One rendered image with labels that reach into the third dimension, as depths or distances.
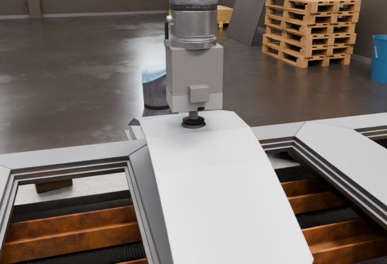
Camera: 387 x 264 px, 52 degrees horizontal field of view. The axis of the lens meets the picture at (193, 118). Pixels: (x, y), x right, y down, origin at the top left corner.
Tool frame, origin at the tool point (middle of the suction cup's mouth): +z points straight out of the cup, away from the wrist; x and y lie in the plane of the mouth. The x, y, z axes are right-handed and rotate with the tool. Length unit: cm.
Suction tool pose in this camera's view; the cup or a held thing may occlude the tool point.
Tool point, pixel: (193, 130)
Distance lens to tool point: 70.2
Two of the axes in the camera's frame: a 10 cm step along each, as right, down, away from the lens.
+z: 0.0, 9.3, 3.6
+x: -2.2, -3.5, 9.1
